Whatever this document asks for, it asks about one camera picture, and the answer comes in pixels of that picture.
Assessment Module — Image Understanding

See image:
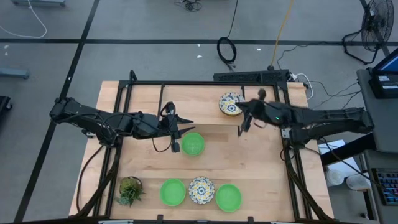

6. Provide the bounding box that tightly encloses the black floor fan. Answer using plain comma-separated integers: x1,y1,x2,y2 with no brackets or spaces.
341,0,396,65

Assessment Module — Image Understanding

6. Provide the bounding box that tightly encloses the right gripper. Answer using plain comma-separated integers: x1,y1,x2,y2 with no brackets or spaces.
234,88,285,138

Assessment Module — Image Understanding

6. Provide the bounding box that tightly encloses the black power strip box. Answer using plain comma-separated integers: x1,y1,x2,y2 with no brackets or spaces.
213,69,290,84

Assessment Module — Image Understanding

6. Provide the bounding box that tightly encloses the gray cart foot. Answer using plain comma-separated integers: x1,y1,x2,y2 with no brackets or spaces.
11,0,67,7
0,67,30,80

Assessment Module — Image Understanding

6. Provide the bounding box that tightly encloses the black coiled cable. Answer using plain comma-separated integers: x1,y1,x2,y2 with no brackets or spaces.
216,0,239,71

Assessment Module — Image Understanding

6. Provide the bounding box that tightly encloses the black keyboard with coloured keys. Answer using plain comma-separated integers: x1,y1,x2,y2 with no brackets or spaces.
371,167,398,207

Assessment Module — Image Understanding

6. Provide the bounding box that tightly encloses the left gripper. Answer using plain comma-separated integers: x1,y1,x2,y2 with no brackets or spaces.
153,101,197,154

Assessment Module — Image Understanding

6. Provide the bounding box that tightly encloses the black laptop computer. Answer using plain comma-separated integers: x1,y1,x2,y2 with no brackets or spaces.
368,48,398,100

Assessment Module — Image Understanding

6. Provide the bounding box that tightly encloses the white round lid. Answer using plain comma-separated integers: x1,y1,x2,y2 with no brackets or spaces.
346,173,371,191
325,169,345,188

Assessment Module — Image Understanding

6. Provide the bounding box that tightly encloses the white paper sheet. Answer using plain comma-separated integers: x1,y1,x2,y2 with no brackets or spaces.
317,139,361,179

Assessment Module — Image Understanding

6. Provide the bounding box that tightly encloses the gray side desk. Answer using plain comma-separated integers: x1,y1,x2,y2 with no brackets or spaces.
356,68,398,224

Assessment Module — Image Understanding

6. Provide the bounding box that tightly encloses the black cable bundle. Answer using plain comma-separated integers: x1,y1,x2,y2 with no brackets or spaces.
174,0,203,13

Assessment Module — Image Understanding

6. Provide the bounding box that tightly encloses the small potted green plant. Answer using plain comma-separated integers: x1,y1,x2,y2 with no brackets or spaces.
114,175,146,208

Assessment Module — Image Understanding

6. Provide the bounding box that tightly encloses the white power cable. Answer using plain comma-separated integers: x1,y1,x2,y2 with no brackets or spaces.
291,72,313,101

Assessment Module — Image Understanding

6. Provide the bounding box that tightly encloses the yellow hanging cable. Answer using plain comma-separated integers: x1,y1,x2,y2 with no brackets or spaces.
269,0,295,70

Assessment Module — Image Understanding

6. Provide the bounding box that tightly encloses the black metal rig frame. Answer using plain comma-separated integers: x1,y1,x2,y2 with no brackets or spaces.
70,70,335,224

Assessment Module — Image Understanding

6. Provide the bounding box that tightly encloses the green mini bowl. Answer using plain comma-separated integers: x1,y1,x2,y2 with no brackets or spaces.
159,178,187,207
215,184,243,213
180,131,206,157

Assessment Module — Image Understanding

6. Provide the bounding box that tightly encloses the white floor cable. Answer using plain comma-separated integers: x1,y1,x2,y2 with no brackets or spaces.
0,0,49,40

